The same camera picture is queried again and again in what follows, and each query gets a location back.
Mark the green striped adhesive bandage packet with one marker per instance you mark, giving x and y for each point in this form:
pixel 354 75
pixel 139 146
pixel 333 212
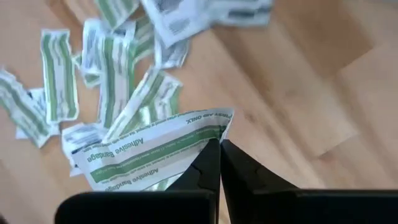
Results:
pixel 116 77
pixel 149 152
pixel 144 40
pixel 21 109
pixel 59 74
pixel 115 12
pixel 149 93

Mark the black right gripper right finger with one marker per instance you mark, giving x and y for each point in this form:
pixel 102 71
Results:
pixel 242 177

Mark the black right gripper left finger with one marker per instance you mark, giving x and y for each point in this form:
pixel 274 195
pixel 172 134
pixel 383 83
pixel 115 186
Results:
pixel 205 171

